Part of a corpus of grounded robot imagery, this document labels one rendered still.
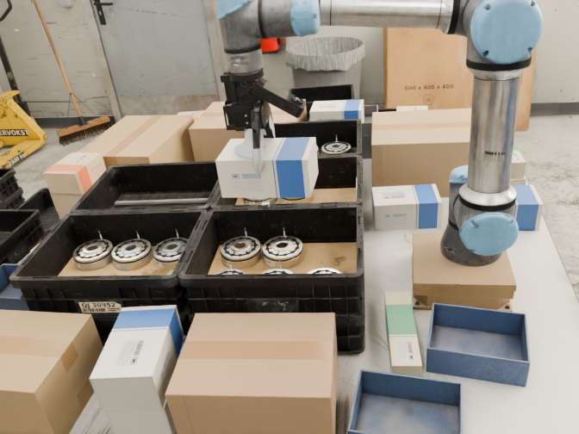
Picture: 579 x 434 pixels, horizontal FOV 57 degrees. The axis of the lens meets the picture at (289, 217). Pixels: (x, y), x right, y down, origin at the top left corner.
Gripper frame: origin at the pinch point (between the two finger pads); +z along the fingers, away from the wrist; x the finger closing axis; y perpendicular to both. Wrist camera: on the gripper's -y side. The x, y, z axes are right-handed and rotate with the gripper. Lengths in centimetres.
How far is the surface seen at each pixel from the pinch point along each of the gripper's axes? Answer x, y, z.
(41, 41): -315, 273, 32
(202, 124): -78, 46, 21
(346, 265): 0.1, -15.9, 28.5
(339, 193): -36.4, -10.5, 28.5
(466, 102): -289, -74, 91
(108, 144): -61, 76, 21
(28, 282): 23, 53, 18
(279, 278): 18.6, -4.1, 18.6
